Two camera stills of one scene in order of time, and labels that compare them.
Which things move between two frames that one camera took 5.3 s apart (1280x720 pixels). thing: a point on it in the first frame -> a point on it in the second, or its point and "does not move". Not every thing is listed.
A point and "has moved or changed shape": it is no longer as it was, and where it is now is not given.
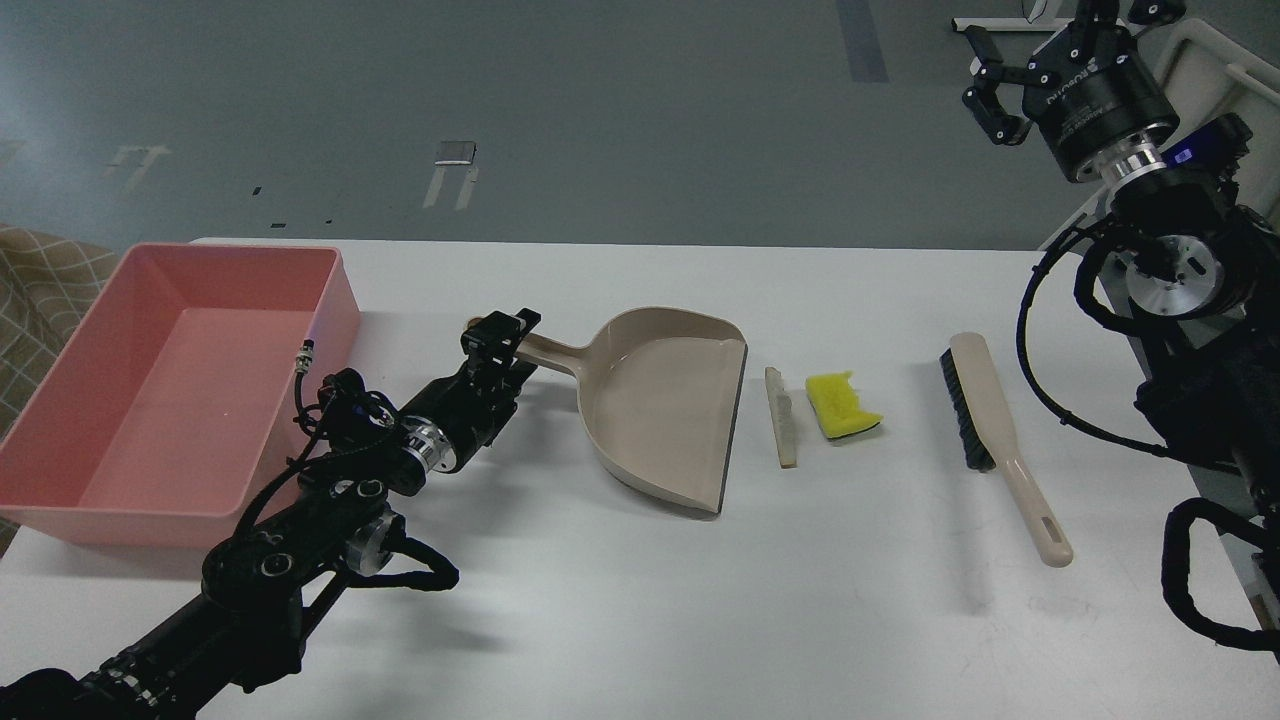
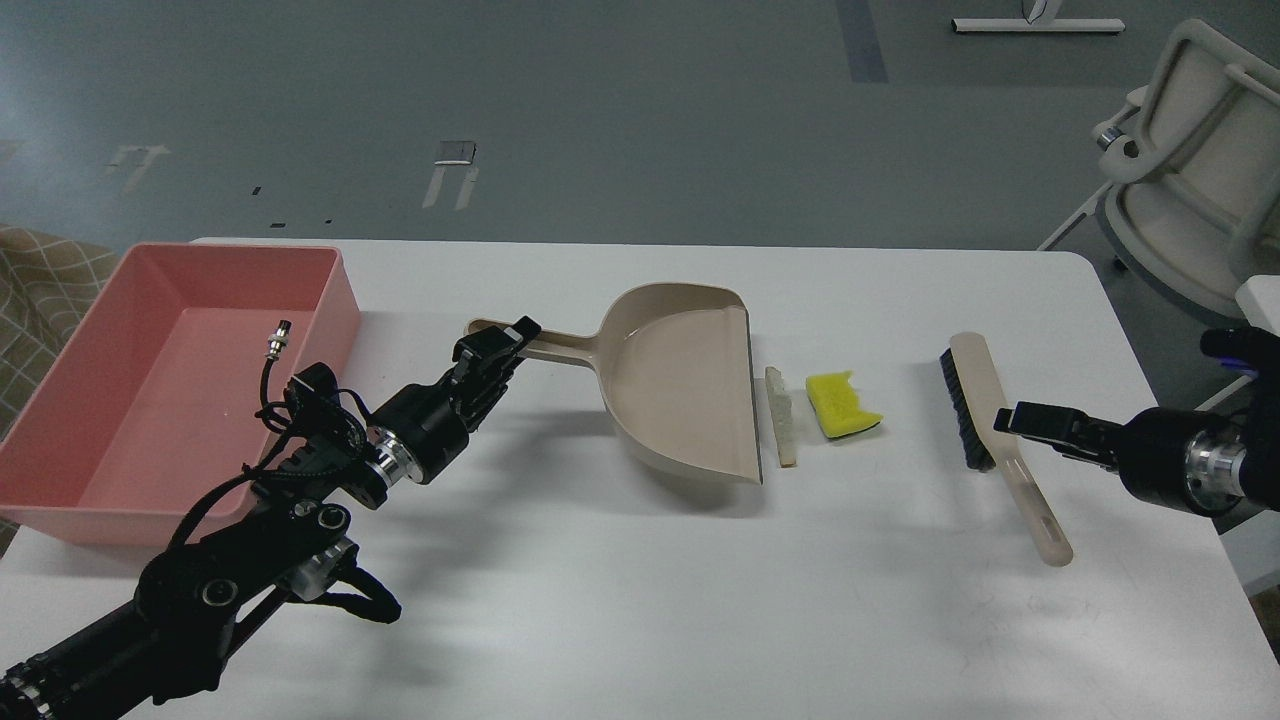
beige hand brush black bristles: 983,441 does not move
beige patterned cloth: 49,284 does not move
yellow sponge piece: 836,406 does not move
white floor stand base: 1011,23 does not move
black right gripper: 1087,86 -> 1189,461
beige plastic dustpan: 658,389 has moved or changed shape
